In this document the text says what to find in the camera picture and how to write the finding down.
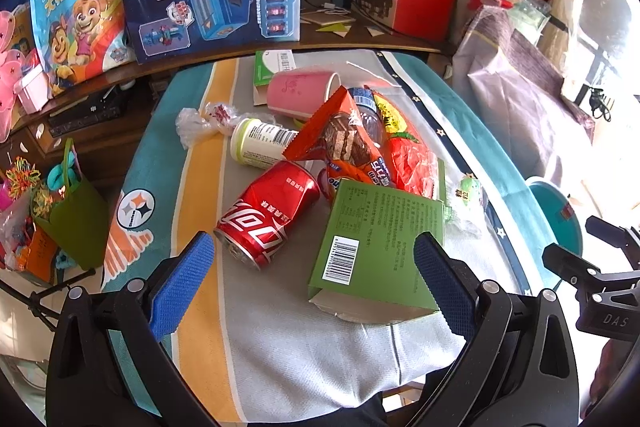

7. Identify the clear bottle blue label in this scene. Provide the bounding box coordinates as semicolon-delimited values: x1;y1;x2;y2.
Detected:
348;88;385;147

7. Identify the paw patrol gift bag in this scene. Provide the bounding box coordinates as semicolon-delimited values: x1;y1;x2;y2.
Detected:
29;0;134;96

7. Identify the striped teal grey tablecloth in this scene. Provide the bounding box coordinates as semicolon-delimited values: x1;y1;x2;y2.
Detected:
102;50;554;423

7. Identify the green white medicine box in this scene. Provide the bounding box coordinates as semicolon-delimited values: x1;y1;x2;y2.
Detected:
253;50;296;106

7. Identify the red cola can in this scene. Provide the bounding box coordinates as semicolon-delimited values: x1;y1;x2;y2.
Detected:
214;160;320;270

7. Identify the pink paper cup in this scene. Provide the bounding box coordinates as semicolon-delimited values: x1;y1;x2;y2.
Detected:
267;68;342;120

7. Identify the pink toy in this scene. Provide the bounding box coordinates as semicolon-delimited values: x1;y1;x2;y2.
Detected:
1;3;35;142

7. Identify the white jar green band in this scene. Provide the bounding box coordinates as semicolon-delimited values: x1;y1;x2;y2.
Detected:
230;118;298;170

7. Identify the purple cloth covered furniture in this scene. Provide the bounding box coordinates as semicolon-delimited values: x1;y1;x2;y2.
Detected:
451;6;596;190

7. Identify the red wafer snack wrapper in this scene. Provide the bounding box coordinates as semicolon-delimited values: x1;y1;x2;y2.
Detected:
283;87;392;192

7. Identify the clear plastic bag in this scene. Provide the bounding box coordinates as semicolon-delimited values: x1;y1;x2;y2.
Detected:
175;102;241;150

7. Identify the green cardboard box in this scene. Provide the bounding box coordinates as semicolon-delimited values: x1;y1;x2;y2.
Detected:
308;179;445;324

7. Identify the black cable bundle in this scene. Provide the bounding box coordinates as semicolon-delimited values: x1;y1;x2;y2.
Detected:
587;85;614;122

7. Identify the red yellow plastic bag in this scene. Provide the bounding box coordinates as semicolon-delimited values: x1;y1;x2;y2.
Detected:
373;91;439;199

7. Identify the teal trash bin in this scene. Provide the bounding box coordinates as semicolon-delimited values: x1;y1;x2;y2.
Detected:
526;176;584;257

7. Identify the green felt bag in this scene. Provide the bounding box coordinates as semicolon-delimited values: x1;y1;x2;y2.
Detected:
30;139;108;270

